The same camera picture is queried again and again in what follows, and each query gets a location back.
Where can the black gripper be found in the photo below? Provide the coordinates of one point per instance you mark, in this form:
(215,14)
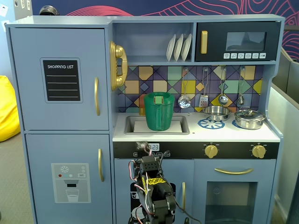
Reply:
(143,147)

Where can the blue shopping list cabinet door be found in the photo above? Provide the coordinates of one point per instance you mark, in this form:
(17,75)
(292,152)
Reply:
(28,93)

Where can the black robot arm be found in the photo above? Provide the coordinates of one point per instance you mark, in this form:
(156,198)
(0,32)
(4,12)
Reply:
(158,198)

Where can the blue dishwasher door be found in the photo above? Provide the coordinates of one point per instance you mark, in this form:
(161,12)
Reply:
(121,186)

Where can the blue oven door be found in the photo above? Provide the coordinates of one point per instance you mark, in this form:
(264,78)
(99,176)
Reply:
(201,198)

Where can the blue ice dispenser fridge door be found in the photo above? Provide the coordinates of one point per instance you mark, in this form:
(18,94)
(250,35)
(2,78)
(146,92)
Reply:
(37,154)

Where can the grey toy sink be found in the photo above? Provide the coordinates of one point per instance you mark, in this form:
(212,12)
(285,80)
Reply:
(130,126)

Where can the gold toy faucet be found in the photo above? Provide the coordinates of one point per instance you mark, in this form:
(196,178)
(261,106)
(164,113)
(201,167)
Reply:
(141,111)

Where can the green plastic pitcher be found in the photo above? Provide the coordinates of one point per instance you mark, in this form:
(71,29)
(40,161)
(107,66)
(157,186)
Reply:
(158,112)

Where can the metal skimmer spoon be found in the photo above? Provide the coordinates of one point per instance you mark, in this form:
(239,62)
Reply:
(184,102)

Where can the gold stove knob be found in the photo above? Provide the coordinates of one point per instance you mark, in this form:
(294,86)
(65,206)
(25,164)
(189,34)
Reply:
(211,151)
(258,151)

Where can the metal slotted spatula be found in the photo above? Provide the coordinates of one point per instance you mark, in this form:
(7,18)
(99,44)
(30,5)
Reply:
(203,100)

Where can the steel frying pan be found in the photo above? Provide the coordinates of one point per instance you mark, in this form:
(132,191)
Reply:
(217,113)

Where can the metal ladle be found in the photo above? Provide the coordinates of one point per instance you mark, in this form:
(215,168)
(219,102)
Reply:
(222,100)

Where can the gold toy telephone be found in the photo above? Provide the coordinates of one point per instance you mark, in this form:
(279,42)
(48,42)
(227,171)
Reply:
(118,51)

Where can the white toy plate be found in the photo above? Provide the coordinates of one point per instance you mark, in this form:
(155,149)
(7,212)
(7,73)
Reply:
(178,47)
(170,47)
(187,46)

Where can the steel pot with lid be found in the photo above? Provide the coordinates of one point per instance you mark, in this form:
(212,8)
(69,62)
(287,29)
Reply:
(248,120)

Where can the black toy microwave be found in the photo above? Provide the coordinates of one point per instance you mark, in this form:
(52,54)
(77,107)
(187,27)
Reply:
(215,42)

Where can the yellow bean bag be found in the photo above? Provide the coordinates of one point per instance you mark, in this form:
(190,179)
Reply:
(8,112)

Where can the grey partition panel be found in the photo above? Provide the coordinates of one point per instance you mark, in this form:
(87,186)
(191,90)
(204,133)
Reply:
(283,112)

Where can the blue toy kitchen unit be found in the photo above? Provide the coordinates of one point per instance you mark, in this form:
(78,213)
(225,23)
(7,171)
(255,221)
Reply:
(70,21)

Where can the black round helmet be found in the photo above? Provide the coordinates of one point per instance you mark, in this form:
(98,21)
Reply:
(47,10)

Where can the grey locker with stickers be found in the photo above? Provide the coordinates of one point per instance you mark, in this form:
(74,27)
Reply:
(19,10)

